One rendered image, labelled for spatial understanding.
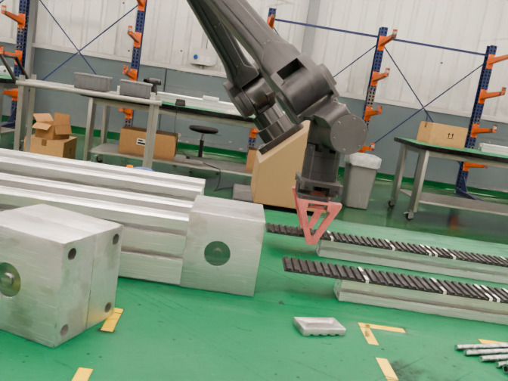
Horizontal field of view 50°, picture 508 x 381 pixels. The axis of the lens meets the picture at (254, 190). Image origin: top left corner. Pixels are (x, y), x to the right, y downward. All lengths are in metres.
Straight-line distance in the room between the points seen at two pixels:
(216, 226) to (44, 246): 0.23
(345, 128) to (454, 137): 5.38
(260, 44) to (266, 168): 0.40
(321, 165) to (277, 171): 0.37
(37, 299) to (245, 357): 0.19
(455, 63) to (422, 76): 0.53
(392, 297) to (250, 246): 0.20
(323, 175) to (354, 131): 0.10
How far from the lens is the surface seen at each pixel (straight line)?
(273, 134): 1.30
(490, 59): 8.70
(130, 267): 0.67
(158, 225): 0.65
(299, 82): 0.84
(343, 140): 0.79
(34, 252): 0.50
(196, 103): 5.71
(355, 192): 5.81
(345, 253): 0.90
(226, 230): 0.65
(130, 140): 5.68
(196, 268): 0.66
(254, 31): 0.90
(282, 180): 1.22
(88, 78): 3.84
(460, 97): 9.01
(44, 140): 5.82
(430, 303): 0.76
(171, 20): 8.48
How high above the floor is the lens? 1.02
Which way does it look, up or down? 10 degrees down
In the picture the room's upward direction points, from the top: 9 degrees clockwise
